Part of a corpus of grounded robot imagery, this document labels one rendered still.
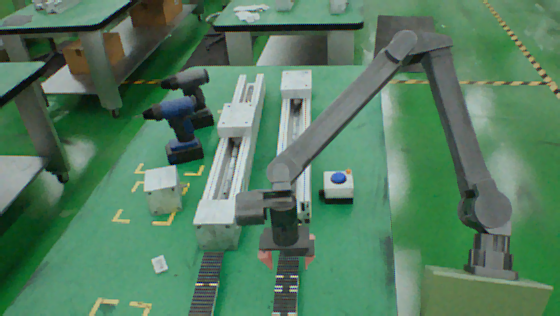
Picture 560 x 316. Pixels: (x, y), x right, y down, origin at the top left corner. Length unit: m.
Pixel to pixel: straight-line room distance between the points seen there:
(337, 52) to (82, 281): 2.08
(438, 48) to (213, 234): 0.69
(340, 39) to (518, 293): 2.14
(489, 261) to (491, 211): 0.10
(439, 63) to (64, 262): 1.05
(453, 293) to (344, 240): 0.37
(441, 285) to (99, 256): 0.85
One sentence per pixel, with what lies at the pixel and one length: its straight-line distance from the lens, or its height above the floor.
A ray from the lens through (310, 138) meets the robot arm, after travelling 0.92.
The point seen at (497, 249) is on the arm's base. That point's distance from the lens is 0.98.
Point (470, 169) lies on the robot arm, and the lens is 0.97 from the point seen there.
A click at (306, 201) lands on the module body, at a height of 0.86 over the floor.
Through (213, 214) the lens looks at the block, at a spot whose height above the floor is 0.87.
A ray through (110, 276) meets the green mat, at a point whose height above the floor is 0.78.
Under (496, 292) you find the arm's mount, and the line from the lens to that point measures 0.91.
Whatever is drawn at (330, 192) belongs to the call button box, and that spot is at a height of 0.82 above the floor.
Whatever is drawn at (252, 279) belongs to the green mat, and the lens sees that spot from 1.10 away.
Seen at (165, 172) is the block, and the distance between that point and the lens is 1.33.
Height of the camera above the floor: 1.62
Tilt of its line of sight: 35 degrees down
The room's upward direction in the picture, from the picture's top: 5 degrees counter-clockwise
